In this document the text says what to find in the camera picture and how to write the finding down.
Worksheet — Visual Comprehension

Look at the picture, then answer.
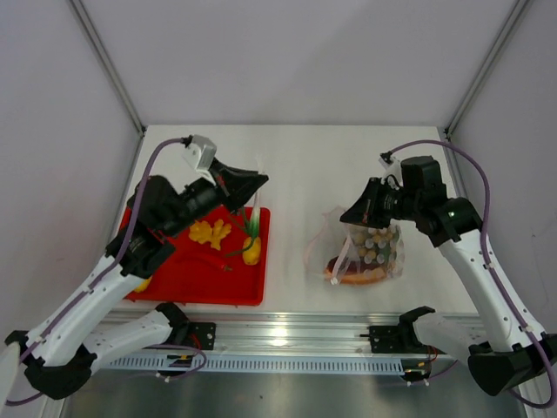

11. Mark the yellow mango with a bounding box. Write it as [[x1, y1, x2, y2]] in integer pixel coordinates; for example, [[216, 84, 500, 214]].
[[133, 277, 152, 293]]

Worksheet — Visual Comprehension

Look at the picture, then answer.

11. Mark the aluminium frame post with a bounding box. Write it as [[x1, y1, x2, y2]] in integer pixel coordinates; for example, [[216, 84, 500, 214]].
[[66, 0, 146, 137], [444, 0, 534, 141]]

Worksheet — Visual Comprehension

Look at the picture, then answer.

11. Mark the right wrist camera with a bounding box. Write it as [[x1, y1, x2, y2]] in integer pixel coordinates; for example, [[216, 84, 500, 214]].
[[379, 152, 401, 181]]

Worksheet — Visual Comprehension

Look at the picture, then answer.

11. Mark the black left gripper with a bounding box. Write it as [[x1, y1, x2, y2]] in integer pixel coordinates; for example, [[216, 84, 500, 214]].
[[165, 158, 270, 238]]

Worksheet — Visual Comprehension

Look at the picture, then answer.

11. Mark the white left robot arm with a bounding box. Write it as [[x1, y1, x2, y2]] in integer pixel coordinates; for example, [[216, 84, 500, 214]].
[[5, 160, 268, 400]]

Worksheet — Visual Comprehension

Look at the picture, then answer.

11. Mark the green scallion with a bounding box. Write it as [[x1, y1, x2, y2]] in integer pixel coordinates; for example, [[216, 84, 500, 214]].
[[224, 156, 267, 258]]

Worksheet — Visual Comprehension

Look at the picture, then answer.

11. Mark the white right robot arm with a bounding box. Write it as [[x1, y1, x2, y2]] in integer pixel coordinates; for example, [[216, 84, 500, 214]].
[[340, 156, 556, 396]]

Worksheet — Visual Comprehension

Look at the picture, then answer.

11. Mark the brown longan bunch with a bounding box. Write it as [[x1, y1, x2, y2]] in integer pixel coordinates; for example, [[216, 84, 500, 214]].
[[349, 225, 403, 266]]

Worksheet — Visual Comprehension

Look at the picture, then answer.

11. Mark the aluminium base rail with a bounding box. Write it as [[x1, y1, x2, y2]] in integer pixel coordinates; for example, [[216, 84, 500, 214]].
[[86, 313, 534, 361]]

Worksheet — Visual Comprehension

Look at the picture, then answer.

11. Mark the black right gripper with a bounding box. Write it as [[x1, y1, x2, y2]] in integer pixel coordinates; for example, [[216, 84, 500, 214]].
[[340, 178, 420, 230]]

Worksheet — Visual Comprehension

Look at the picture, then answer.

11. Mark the white slotted cable duct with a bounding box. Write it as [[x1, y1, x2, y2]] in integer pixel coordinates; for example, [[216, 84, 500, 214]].
[[106, 354, 405, 376]]

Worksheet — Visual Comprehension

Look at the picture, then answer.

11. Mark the right aluminium frame post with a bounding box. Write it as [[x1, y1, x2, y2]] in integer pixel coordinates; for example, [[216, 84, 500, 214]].
[[444, 0, 534, 141]]

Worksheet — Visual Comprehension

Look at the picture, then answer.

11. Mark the red plastic tray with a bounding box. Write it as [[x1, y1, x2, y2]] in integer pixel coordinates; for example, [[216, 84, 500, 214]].
[[125, 206, 271, 306]]

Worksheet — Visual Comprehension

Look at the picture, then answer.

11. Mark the clear zip top bag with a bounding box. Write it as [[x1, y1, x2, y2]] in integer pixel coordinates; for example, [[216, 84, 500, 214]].
[[304, 206, 405, 286]]

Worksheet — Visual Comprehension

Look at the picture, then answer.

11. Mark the yellow ginger root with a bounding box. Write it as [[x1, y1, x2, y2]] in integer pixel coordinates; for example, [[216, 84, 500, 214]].
[[188, 219, 232, 251]]

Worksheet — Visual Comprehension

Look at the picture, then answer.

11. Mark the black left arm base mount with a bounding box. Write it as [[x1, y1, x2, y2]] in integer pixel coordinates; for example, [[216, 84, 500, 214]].
[[186, 322, 217, 351]]

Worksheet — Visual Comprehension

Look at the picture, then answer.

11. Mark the left aluminium frame post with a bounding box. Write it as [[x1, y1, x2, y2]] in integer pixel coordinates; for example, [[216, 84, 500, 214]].
[[66, 0, 146, 137]]

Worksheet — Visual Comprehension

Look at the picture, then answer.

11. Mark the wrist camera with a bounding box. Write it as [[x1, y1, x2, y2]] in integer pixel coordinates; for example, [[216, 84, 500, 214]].
[[182, 135, 217, 185], [379, 152, 401, 181]]

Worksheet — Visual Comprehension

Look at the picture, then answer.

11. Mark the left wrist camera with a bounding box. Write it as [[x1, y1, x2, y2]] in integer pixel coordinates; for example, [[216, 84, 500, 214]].
[[182, 135, 217, 185]]

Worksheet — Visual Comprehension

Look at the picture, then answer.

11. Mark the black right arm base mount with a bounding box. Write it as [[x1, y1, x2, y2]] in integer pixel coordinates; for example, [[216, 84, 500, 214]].
[[359, 324, 444, 354]]

